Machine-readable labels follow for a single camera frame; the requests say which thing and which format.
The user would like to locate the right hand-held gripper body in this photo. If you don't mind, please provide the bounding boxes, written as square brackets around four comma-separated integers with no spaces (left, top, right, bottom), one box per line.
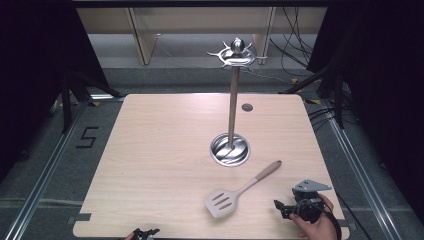
[291,179,333,224]

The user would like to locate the grey spatula with beige handle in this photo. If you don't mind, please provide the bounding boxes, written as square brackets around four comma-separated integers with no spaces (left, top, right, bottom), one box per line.
[203,160,283,219]

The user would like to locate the silver metal utensil rack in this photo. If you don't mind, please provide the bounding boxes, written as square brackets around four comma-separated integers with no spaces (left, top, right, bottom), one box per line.
[206,37,268,168]

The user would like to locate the person's right hand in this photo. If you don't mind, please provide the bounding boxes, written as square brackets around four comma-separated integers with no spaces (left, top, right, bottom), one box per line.
[288,193,339,240]

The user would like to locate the grey tape strip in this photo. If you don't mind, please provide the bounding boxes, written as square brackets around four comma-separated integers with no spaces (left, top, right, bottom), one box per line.
[67,212,92,225]

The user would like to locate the black stand legs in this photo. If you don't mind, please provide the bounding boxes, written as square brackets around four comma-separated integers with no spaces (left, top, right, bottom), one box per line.
[60,70,123,135]
[278,63,346,130]

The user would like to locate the dark curtain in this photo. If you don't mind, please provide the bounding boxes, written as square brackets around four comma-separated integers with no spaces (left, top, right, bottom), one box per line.
[0,0,112,183]
[305,0,424,216]

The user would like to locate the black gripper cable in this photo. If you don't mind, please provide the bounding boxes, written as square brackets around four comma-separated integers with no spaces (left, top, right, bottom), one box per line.
[316,199,372,240]

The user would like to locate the aluminium floor rail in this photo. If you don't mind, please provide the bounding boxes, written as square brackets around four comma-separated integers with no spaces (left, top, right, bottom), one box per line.
[2,99,88,240]
[320,99,402,240]

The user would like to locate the black floor cables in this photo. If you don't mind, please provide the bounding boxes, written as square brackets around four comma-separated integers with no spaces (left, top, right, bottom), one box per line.
[307,105,338,132]

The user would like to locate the thin white cable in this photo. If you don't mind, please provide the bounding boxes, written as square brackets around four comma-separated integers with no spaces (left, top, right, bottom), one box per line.
[248,67,295,85]

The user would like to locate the bundle of black cables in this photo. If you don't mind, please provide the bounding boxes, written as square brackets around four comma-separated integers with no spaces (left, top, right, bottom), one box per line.
[268,6,316,70]

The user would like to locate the light wooden furniture frame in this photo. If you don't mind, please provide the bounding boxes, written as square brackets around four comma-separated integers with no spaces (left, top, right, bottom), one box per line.
[75,6,328,67]

